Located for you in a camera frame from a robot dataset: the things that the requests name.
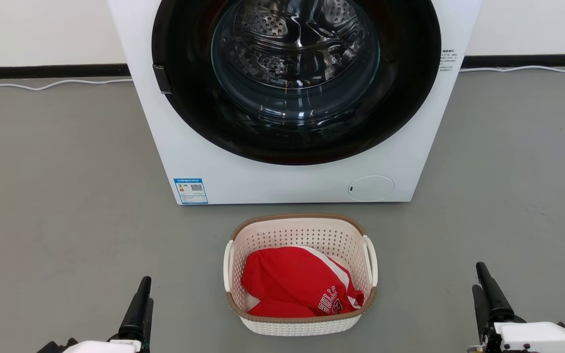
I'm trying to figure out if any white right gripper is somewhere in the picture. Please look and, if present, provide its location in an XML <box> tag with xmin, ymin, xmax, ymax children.
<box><xmin>468</xmin><ymin>262</ymin><xmax>565</xmax><ymax>353</ymax></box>

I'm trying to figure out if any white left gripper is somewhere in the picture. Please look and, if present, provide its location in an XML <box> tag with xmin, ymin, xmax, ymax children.
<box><xmin>62</xmin><ymin>276</ymin><xmax>154</xmax><ymax>353</ymax></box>

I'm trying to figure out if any white perforated laundry basket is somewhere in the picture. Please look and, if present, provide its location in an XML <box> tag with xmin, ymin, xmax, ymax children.
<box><xmin>223</xmin><ymin>213</ymin><xmax>378</xmax><ymax>337</ymax></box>

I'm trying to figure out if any blue energy label sticker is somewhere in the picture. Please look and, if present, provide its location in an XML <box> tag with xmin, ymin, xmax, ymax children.
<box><xmin>174</xmin><ymin>178</ymin><xmax>208</xmax><ymax>205</ymax></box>

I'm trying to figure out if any red Bulls jersey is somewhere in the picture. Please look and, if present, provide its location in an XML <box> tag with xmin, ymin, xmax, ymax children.
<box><xmin>241</xmin><ymin>246</ymin><xmax>365</xmax><ymax>318</ymax></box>

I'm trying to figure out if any round white filter cover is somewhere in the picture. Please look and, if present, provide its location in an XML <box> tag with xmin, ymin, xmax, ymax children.
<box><xmin>348</xmin><ymin>176</ymin><xmax>395</xmax><ymax>202</ymax></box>

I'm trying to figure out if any white front-load washing machine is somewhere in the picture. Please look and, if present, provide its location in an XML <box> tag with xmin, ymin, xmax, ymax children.
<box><xmin>107</xmin><ymin>0</ymin><xmax>483</xmax><ymax>205</ymax></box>

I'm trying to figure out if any round black washing machine door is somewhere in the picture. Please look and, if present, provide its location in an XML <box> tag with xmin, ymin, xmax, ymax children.
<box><xmin>152</xmin><ymin>0</ymin><xmax>441</xmax><ymax>166</ymax></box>

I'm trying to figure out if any black door latch handle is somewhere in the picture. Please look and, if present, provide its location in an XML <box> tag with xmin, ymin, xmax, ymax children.
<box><xmin>153</xmin><ymin>64</ymin><xmax>172</xmax><ymax>95</ymax></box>

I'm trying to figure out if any white floor cable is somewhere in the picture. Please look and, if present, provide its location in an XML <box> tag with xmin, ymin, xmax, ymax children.
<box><xmin>0</xmin><ymin>78</ymin><xmax>133</xmax><ymax>92</ymax></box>
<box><xmin>459</xmin><ymin>64</ymin><xmax>565</xmax><ymax>74</ymax></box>

